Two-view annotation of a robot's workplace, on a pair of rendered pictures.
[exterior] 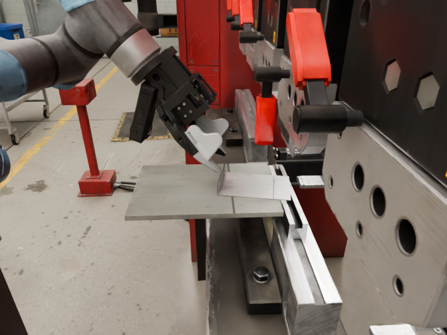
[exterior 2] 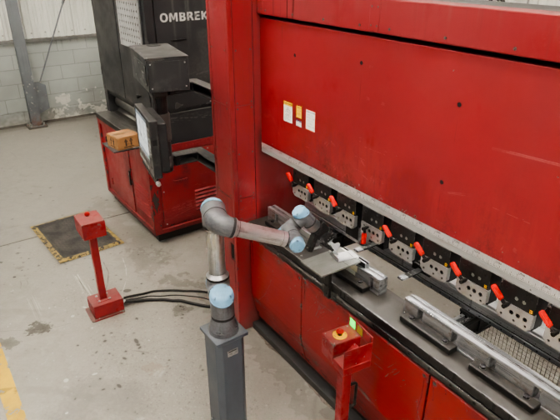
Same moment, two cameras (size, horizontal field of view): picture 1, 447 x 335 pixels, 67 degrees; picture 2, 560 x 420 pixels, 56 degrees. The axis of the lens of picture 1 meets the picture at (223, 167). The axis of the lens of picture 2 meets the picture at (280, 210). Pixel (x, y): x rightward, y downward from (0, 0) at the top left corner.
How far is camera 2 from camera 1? 234 cm
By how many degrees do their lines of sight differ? 28
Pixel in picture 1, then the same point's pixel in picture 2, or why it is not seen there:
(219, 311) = (354, 295)
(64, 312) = (183, 390)
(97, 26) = (308, 221)
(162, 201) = (325, 268)
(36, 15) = not seen: outside the picture
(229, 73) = (261, 197)
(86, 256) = (157, 357)
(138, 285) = not seen: hidden behind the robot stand
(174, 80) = (325, 230)
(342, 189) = (395, 249)
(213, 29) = (252, 175)
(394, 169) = (404, 246)
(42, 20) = not seen: outside the picture
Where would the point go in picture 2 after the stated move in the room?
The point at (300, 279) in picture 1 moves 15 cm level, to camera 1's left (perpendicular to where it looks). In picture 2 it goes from (376, 276) to (352, 284)
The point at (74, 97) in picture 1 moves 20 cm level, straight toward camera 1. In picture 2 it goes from (95, 231) to (114, 239)
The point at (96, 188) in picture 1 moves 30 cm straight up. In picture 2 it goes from (110, 308) to (104, 275)
